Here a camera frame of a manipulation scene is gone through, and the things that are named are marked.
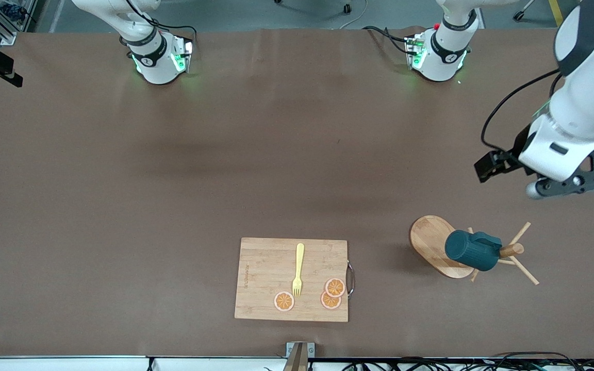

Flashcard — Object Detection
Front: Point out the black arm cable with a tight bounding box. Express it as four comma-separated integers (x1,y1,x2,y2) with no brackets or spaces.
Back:
481,69,562,153
122,0,197,53

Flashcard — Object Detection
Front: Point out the yellow plastic fork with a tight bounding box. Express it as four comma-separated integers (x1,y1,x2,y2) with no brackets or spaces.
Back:
292,243,305,298

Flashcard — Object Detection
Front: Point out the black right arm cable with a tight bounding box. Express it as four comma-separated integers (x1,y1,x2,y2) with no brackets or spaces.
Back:
122,0,197,53

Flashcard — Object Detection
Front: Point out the metal table bracket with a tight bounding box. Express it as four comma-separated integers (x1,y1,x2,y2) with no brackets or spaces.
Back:
286,342,316,371

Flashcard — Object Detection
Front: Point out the single black castor leg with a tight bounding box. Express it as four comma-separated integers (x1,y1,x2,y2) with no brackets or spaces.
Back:
514,0,537,21

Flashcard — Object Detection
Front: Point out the wooden mug tree rack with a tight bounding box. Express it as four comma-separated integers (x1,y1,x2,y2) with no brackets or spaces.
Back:
409,215,540,285

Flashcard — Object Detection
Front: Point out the bamboo cutting board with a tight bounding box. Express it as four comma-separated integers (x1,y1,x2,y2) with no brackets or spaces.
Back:
234,237,355,323

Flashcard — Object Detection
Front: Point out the dark green cup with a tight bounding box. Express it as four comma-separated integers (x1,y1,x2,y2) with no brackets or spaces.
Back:
444,229,503,272

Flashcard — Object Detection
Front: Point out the black cable bundle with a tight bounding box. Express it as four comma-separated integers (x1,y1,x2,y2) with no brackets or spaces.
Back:
343,352,594,371

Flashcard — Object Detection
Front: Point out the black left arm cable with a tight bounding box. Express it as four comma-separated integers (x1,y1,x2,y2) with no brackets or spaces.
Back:
481,69,562,153

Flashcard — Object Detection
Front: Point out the aluminium frame with blue parts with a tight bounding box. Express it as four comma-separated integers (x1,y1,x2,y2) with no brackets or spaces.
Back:
0,0,38,47

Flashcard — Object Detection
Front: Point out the white floor cable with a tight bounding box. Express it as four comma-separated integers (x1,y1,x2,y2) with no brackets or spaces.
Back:
338,0,369,30

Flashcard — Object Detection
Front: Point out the chair base with castors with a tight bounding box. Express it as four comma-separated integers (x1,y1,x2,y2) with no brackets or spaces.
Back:
275,0,353,14

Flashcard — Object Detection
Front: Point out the black base cable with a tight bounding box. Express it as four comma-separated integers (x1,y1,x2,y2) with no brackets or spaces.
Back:
362,25,417,55

